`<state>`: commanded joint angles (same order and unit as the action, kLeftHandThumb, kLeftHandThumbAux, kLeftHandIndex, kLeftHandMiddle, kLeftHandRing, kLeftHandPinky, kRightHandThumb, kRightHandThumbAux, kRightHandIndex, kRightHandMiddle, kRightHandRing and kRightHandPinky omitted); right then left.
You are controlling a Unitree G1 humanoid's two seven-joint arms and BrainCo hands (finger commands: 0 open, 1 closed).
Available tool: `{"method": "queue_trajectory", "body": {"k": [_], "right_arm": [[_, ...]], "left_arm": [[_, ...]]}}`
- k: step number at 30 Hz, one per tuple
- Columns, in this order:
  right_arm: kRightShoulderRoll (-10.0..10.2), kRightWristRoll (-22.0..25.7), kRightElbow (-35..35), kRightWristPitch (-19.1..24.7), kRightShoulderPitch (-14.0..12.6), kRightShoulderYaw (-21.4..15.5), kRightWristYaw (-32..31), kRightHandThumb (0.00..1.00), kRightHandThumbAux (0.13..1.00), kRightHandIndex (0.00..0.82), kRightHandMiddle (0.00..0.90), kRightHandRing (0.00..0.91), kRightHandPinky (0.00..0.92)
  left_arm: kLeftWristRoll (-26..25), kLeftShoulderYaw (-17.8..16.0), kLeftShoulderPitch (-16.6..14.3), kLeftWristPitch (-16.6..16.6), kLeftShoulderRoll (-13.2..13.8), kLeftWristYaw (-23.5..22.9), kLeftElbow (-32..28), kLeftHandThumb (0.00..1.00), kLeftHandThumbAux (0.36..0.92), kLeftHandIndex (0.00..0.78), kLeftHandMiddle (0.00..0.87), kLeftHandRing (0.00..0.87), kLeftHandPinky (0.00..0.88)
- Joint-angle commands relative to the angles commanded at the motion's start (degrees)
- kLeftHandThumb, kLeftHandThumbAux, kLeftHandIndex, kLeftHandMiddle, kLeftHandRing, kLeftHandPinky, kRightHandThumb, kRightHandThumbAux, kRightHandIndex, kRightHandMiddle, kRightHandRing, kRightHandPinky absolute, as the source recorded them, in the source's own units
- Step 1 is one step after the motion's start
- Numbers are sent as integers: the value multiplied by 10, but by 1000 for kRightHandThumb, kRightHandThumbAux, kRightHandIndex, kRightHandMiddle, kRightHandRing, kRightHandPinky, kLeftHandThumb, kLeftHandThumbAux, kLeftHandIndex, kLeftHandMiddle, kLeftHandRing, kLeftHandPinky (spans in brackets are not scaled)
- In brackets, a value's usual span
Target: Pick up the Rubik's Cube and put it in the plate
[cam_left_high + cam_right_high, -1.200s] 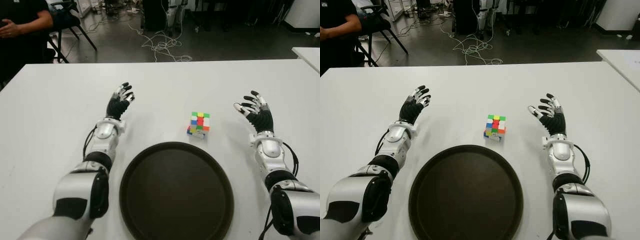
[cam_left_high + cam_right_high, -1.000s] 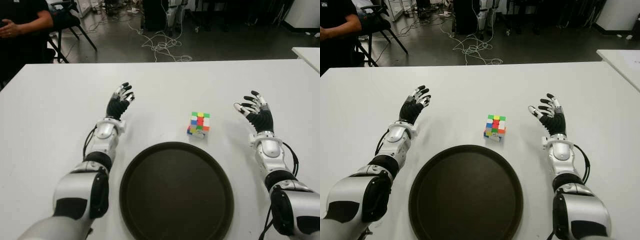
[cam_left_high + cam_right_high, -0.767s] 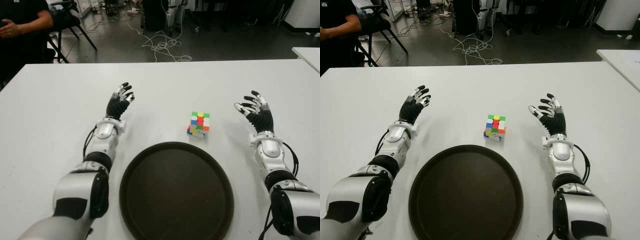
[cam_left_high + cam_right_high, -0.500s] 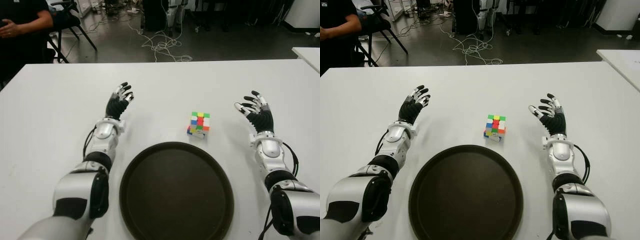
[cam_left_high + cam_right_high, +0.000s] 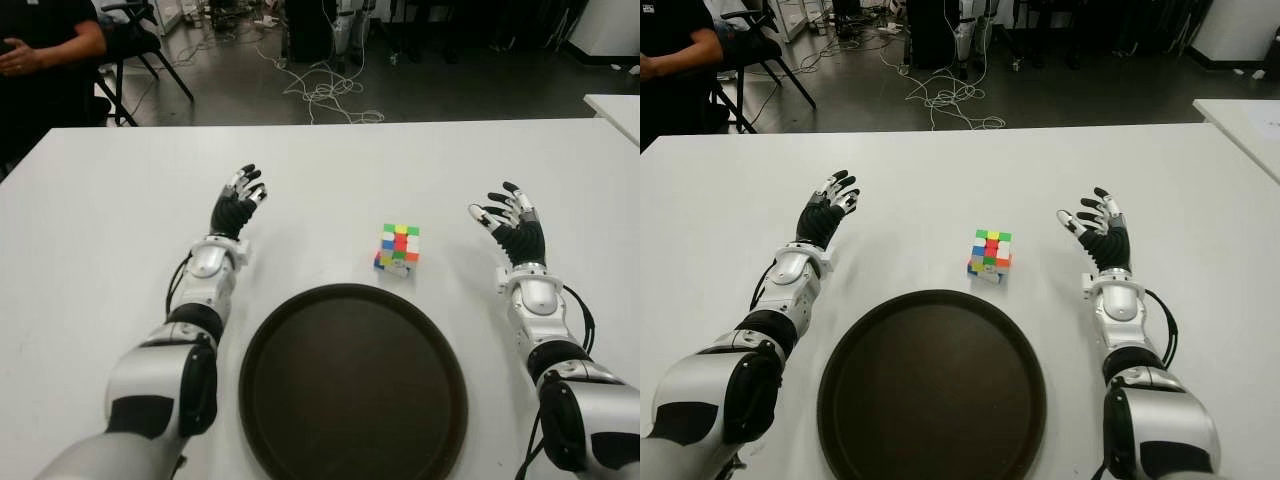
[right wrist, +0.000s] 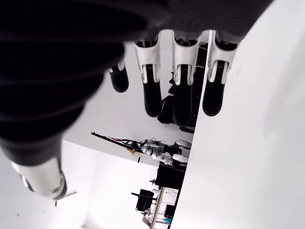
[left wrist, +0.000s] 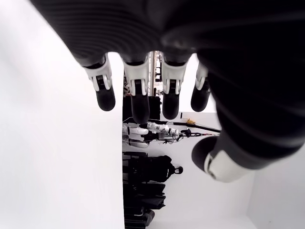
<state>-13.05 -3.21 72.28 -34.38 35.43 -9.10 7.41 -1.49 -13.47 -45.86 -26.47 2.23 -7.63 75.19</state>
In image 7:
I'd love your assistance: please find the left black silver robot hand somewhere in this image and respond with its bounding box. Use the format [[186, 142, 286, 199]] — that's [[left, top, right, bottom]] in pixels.
[[28, 0, 305, 183]]

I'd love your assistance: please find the black backpack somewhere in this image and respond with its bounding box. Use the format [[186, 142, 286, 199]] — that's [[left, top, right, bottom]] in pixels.
[[142, 155, 173, 184]]

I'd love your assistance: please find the black pole with yellow clip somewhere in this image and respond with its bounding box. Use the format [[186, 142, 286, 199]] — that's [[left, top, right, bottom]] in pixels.
[[171, 118, 221, 134]]

